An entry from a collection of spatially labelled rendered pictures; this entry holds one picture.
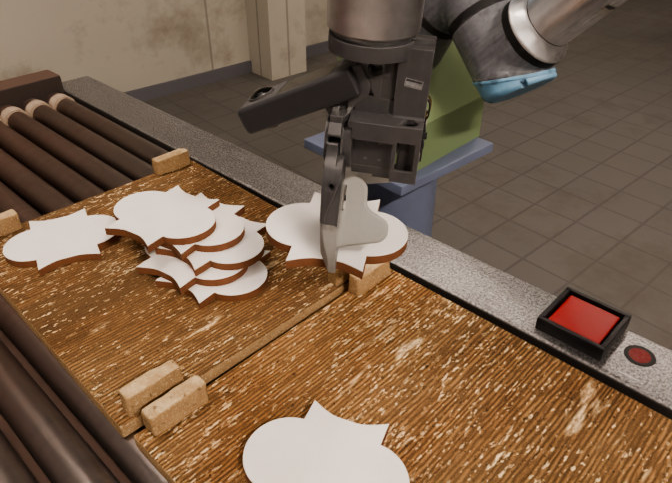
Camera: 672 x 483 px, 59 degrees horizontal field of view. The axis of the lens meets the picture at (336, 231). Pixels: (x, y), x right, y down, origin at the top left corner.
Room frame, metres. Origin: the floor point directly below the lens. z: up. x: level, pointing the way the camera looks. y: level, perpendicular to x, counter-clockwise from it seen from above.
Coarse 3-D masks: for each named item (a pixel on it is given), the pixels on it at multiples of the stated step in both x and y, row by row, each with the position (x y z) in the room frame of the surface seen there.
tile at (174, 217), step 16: (144, 192) 0.68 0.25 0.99; (160, 192) 0.68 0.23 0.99; (176, 192) 0.68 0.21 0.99; (128, 208) 0.64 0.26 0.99; (144, 208) 0.64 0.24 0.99; (160, 208) 0.64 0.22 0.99; (176, 208) 0.64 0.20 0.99; (192, 208) 0.64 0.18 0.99; (208, 208) 0.64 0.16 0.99; (112, 224) 0.60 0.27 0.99; (128, 224) 0.60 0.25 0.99; (144, 224) 0.60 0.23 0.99; (160, 224) 0.60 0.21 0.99; (176, 224) 0.60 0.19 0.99; (192, 224) 0.60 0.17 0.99; (208, 224) 0.60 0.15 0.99; (144, 240) 0.57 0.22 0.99; (160, 240) 0.58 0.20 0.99; (176, 240) 0.58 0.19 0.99; (192, 240) 0.58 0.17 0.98
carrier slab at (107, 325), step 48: (192, 192) 0.78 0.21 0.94; (240, 192) 0.78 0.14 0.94; (0, 240) 0.65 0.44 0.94; (0, 288) 0.55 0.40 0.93; (48, 288) 0.55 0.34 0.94; (96, 288) 0.55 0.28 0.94; (144, 288) 0.55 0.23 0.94; (288, 288) 0.55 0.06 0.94; (336, 288) 0.55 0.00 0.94; (48, 336) 0.47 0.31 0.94; (96, 336) 0.47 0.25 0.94; (144, 336) 0.47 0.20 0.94; (192, 336) 0.47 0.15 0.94; (240, 336) 0.47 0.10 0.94; (96, 384) 0.40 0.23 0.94
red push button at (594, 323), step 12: (576, 300) 0.54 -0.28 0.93; (564, 312) 0.51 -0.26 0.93; (576, 312) 0.51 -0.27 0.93; (588, 312) 0.51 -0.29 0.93; (600, 312) 0.51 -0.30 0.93; (564, 324) 0.49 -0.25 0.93; (576, 324) 0.49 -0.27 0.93; (588, 324) 0.49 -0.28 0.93; (600, 324) 0.49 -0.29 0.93; (612, 324) 0.49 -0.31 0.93; (588, 336) 0.48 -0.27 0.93; (600, 336) 0.48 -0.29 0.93
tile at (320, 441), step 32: (320, 416) 0.35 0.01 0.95; (256, 448) 0.32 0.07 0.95; (288, 448) 0.32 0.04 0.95; (320, 448) 0.32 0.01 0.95; (352, 448) 0.32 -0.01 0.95; (384, 448) 0.32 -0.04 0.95; (256, 480) 0.29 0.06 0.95; (288, 480) 0.29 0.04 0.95; (320, 480) 0.29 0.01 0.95; (352, 480) 0.29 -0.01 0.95; (384, 480) 0.29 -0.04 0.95
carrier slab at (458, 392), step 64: (320, 320) 0.49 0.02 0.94; (384, 320) 0.49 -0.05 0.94; (448, 320) 0.49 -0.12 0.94; (256, 384) 0.40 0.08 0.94; (320, 384) 0.40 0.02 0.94; (384, 384) 0.40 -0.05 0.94; (448, 384) 0.40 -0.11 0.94; (512, 384) 0.40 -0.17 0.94; (576, 384) 0.40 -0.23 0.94; (192, 448) 0.33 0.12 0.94; (448, 448) 0.33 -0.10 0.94; (512, 448) 0.33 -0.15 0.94; (576, 448) 0.33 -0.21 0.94; (640, 448) 0.33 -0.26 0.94
